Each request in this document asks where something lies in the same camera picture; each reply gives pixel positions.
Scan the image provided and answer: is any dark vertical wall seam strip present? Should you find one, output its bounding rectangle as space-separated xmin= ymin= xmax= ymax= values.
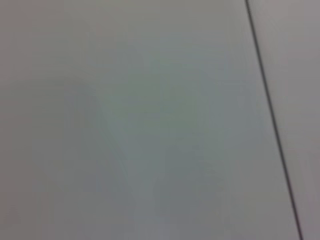
xmin=244 ymin=0 xmax=305 ymax=240

